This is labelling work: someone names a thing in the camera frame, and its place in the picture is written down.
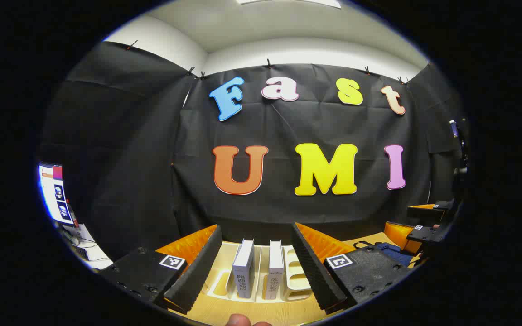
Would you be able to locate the ceiling light panel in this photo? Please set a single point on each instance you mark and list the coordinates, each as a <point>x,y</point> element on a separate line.
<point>288,2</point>

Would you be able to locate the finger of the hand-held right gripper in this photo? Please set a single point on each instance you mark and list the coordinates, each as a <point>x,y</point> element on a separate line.
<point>428,234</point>
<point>424,216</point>

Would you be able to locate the book with dark figure cover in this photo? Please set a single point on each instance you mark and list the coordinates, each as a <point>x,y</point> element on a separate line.
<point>243,269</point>

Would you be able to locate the computer monitor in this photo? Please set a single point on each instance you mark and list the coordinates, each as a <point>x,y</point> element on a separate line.
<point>55,194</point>

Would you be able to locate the book with plain pale cover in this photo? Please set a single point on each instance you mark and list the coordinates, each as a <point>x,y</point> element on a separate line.
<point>275,269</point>

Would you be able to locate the blue schoolbag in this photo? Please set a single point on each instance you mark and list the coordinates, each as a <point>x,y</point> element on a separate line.
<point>397,254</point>

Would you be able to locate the white plastic bookshelf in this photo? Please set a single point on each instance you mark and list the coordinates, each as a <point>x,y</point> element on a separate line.
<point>295,276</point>

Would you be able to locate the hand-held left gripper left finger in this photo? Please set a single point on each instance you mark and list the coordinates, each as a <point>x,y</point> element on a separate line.
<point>197,267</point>

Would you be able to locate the row of black cloth clips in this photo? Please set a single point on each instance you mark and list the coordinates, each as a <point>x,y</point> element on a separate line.
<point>268,64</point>

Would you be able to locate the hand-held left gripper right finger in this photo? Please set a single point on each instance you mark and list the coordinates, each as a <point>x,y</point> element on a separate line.
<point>315,271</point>

